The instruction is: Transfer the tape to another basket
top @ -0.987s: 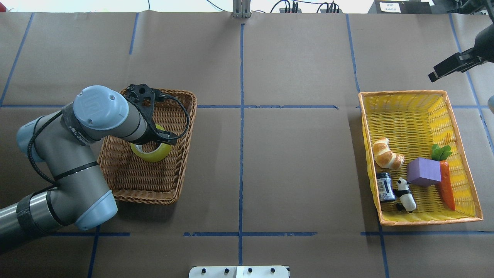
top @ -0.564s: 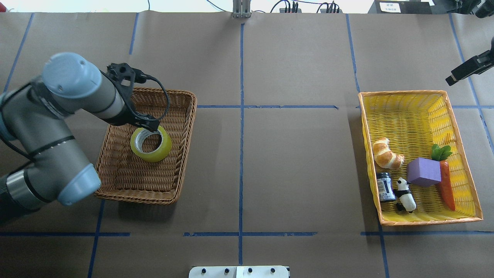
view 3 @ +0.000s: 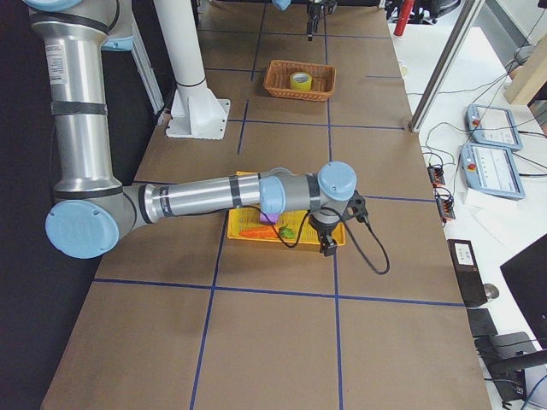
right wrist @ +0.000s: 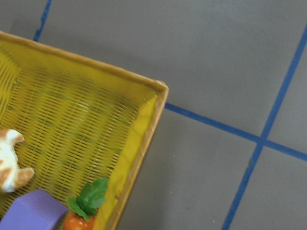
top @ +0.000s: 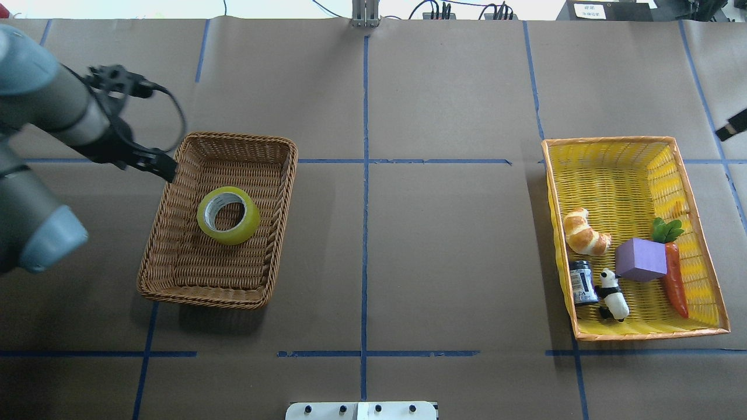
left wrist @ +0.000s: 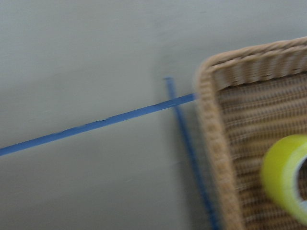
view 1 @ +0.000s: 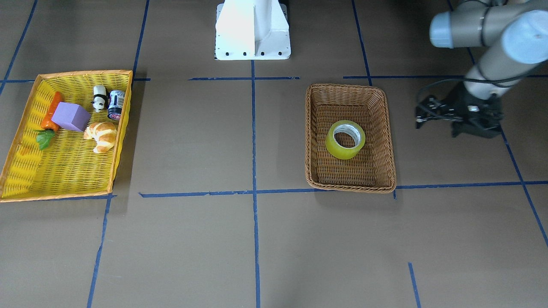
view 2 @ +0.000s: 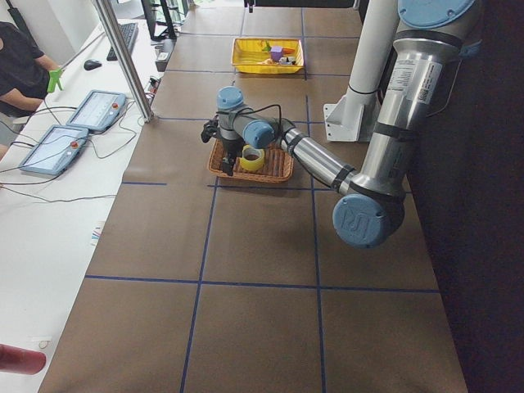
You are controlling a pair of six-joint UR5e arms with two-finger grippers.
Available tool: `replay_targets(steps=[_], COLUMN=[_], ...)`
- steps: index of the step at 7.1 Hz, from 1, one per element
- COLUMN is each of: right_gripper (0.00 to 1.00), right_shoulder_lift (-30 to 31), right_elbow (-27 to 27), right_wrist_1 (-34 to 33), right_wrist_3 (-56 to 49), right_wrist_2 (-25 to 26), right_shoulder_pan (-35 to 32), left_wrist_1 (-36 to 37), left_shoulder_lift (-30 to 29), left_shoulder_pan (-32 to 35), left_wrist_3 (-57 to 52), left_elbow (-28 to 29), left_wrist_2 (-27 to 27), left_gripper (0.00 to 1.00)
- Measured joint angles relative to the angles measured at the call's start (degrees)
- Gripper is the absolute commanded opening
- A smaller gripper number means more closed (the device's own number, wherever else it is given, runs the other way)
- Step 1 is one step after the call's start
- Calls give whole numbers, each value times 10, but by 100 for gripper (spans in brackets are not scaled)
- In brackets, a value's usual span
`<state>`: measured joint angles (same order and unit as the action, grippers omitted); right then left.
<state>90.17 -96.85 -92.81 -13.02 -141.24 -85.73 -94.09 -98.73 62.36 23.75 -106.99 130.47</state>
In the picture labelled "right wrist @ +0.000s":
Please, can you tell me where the yellow woven plastic basket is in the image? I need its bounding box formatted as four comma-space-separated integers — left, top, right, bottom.
0, 32, 169, 230

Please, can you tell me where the orange toy carrot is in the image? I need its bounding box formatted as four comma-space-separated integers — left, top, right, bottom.
63, 177, 108, 230

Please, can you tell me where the purple foam block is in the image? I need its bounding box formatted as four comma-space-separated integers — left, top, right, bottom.
0, 189, 69, 230

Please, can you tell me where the toy croissant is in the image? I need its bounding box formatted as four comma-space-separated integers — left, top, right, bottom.
0, 129, 35, 193

